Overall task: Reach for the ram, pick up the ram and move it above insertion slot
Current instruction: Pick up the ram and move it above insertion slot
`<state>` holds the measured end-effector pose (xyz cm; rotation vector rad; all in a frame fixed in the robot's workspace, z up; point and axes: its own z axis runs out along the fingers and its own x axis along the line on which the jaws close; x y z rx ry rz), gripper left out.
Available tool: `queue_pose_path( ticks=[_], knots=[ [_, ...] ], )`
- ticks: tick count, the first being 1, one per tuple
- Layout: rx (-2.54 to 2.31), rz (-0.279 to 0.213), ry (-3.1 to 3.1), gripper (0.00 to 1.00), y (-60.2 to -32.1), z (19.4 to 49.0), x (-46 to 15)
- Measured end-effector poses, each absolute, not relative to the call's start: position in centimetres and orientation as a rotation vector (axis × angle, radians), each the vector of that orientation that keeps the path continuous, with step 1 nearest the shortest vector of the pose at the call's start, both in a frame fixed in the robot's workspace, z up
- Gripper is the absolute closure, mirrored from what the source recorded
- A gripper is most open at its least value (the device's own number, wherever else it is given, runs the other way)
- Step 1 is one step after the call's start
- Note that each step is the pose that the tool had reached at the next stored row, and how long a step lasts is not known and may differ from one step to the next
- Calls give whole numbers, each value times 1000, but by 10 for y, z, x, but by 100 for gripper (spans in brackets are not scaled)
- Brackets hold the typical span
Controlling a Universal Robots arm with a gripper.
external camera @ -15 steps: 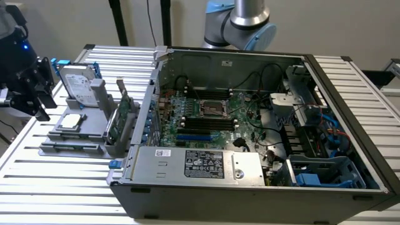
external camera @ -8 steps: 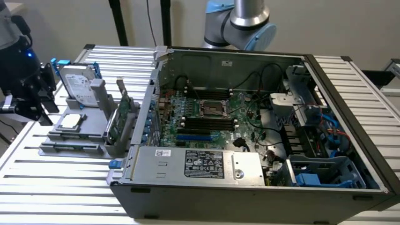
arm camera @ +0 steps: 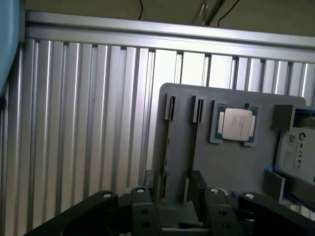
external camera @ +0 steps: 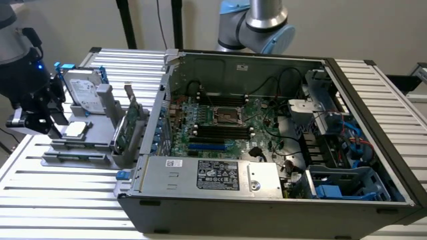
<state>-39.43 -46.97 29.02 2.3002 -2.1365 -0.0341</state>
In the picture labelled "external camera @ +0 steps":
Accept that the blue wire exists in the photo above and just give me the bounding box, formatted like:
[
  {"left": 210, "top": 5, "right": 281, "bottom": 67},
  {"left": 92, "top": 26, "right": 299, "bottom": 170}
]
[{"left": 335, "top": 119, "right": 366, "bottom": 162}]

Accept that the green motherboard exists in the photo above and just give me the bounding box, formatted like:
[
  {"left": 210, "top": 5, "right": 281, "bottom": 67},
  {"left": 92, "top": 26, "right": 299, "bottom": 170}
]
[{"left": 166, "top": 95, "right": 303, "bottom": 164}]

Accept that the red wire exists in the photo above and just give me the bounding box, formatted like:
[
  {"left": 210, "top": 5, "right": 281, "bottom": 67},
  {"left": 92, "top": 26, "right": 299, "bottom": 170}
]
[{"left": 349, "top": 138, "right": 375, "bottom": 152}]

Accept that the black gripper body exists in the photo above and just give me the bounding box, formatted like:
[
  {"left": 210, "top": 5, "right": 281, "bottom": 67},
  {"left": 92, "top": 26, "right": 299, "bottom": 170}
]
[{"left": 0, "top": 46, "right": 67, "bottom": 118}]

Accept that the long black arched wire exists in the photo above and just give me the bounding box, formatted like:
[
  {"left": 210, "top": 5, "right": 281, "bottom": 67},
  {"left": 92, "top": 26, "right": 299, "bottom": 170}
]
[{"left": 259, "top": 66, "right": 306, "bottom": 101}]

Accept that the black open PC case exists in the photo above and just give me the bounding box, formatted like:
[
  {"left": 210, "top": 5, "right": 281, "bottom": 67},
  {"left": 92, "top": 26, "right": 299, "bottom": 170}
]
[{"left": 112, "top": 48, "right": 427, "bottom": 235}]

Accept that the black wire with plug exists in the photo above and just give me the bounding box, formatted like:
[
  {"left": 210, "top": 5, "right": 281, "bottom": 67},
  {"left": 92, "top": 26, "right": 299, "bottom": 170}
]
[{"left": 247, "top": 146, "right": 269, "bottom": 164}]

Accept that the short black looped wire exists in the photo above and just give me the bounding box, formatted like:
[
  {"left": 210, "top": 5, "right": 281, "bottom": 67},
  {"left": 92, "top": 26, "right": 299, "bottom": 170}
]
[{"left": 186, "top": 79, "right": 203, "bottom": 101}]

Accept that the blue expansion slot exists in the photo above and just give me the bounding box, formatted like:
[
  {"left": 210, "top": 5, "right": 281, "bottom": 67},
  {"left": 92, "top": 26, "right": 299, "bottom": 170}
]
[{"left": 189, "top": 143, "right": 226, "bottom": 151}]

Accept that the grey power supply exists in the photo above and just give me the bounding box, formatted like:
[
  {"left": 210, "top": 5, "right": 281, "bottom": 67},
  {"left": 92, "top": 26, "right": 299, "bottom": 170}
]
[{"left": 138, "top": 155, "right": 286, "bottom": 199}]

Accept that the green graphics card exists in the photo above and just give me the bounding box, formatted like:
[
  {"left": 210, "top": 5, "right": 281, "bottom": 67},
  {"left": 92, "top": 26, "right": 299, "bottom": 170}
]
[{"left": 111, "top": 84, "right": 142, "bottom": 154}]

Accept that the black RAM slot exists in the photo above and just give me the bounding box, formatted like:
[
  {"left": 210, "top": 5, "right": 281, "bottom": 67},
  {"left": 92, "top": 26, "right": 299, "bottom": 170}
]
[
  {"left": 191, "top": 131, "right": 254, "bottom": 138},
  {"left": 197, "top": 98, "right": 250, "bottom": 103},
  {"left": 197, "top": 101, "right": 250, "bottom": 106},
  {"left": 191, "top": 134, "right": 254, "bottom": 141},
  {"left": 193, "top": 127, "right": 254, "bottom": 134},
  {"left": 198, "top": 95, "right": 249, "bottom": 100},
  {"left": 193, "top": 124, "right": 254, "bottom": 130},
  {"left": 198, "top": 92, "right": 249, "bottom": 98}
]

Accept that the blue case latch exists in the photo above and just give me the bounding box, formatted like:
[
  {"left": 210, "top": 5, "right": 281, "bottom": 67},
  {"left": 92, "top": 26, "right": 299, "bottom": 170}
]
[{"left": 115, "top": 168, "right": 132, "bottom": 181}]

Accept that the grey metal drive cage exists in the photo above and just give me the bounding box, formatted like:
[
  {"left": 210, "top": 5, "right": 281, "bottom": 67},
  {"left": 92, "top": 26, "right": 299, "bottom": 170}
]
[{"left": 303, "top": 69, "right": 355, "bottom": 137}]

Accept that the grey parts rack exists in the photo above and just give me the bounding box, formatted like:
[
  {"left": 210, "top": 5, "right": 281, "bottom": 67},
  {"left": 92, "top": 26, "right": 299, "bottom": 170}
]
[{"left": 40, "top": 83, "right": 152, "bottom": 169}]

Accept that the blue disk caddy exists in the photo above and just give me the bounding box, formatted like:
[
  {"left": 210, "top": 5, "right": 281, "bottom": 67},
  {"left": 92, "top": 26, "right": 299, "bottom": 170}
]
[{"left": 52, "top": 62, "right": 112, "bottom": 116}]

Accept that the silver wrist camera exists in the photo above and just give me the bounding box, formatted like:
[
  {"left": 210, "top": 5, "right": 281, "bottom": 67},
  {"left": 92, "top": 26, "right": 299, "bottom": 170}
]
[{"left": 6, "top": 106, "right": 28, "bottom": 136}]

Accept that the black floor cable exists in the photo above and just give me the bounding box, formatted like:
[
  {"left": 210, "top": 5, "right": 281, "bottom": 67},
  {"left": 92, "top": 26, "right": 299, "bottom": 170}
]
[{"left": 0, "top": 126, "right": 22, "bottom": 154}]

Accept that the blue plastic disk bay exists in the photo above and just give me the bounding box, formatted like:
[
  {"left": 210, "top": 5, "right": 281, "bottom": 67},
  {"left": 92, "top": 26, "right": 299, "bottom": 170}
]
[{"left": 305, "top": 164, "right": 393, "bottom": 201}]

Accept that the green RAM stick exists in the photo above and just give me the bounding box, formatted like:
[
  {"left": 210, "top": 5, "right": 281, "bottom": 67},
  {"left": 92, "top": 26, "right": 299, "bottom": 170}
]
[{"left": 48, "top": 154, "right": 108, "bottom": 162}]

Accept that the CPU socket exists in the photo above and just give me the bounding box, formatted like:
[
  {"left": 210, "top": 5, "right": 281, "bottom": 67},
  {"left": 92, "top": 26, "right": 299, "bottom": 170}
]
[{"left": 207, "top": 105, "right": 246, "bottom": 126}]

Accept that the silver hard disk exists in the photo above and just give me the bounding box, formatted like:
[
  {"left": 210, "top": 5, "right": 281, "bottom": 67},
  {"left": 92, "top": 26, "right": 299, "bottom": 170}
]
[{"left": 63, "top": 70, "right": 108, "bottom": 116}]

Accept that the silver CPU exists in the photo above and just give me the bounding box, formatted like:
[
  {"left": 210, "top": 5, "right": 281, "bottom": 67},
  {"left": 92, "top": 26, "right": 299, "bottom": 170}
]
[{"left": 63, "top": 121, "right": 94, "bottom": 140}]

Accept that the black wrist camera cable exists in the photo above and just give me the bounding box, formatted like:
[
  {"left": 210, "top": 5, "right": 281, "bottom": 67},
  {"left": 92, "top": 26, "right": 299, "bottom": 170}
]
[{"left": 20, "top": 27, "right": 46, "bottom": 62}]

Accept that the aluminium side table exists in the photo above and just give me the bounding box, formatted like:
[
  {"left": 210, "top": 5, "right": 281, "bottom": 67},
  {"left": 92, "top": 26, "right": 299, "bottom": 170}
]
[{"left": 386, "top": 61, "right": 427, "bottom": 104}]

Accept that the thick black stand pole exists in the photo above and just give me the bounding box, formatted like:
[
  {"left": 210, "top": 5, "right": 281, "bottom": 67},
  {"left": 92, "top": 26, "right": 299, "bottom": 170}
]
[
  {"left": 170, "top": 0, "right": 186, "bottom": 50},
  {"left": 114, "top": 0, "right": 139, "bottom": 50}
]

